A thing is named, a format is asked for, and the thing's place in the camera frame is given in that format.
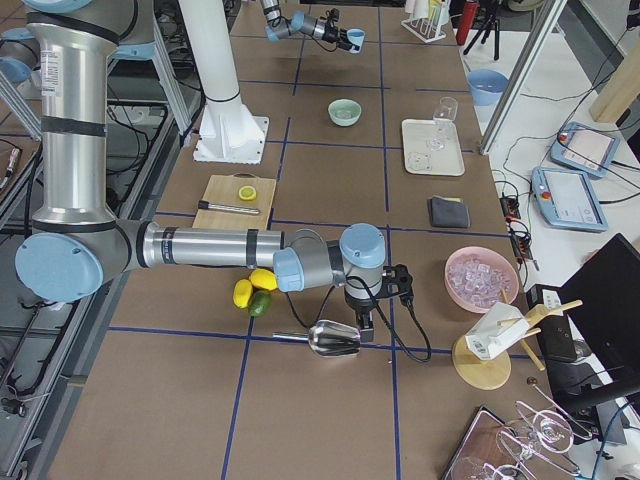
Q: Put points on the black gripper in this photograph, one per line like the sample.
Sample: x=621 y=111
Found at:
x=330 y=34
x=359 y=304

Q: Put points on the light blue cup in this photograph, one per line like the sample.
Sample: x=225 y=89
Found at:
x=356 y=39

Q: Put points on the metal ice scoop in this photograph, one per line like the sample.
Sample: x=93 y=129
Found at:
x=328 y=338

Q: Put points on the small green bowl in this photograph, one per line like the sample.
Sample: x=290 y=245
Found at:
x=344 y=112

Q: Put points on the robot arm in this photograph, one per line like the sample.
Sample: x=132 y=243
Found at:
x=79 y=243
x=320 y=29

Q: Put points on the pink bowl of ice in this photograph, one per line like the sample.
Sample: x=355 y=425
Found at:
x=476 y=278

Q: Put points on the blue bowl with fork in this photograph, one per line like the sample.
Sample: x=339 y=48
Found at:
x=486 y=86

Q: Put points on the green avocado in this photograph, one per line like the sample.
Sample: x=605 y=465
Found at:
x=259 y=304

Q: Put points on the yellow lemon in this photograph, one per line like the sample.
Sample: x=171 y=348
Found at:
x=242 y=293
x=263 y=279

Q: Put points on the wooden round stand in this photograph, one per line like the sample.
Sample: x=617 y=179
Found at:
x=492 y=374

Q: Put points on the white paper box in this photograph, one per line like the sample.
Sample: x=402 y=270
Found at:
x=497 y=330

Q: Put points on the clear wine glass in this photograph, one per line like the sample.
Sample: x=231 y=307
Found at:
x=443 y=119

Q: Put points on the grey folded cloth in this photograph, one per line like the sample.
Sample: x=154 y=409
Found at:
x=448 y=213

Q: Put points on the cream bear tray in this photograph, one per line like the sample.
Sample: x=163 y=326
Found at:
x=419 y=159

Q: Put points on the black tripod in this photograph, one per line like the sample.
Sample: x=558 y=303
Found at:
x=491 y=24

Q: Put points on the half lemon slice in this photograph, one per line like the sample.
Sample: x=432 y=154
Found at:
x=247 y=193

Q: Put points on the wooden cutting board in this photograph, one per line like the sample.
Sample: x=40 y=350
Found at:
x=224 y=190

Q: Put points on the glass rack with glasses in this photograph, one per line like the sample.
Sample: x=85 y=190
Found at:
x=536 y=442

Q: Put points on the black monitor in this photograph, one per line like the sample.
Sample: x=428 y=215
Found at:
x=608 y=320

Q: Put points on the near blue teach pendant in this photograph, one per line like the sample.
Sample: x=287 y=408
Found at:
x=567 y=200

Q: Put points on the blue teach pendant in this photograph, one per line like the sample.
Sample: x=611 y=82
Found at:
x=567 y=200
x=583 y=148

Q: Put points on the far blue teach pendant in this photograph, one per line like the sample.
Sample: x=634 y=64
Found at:
x=583 y=148

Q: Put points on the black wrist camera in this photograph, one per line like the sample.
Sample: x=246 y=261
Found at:
x=397 y=282

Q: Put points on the white wire cup rack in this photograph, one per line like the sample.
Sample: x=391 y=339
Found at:
x=426 y=19

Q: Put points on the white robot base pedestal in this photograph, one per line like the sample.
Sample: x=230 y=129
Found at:
x=228 y=132

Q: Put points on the aluminium frame post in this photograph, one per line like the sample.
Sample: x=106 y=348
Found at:
x=543 y=27

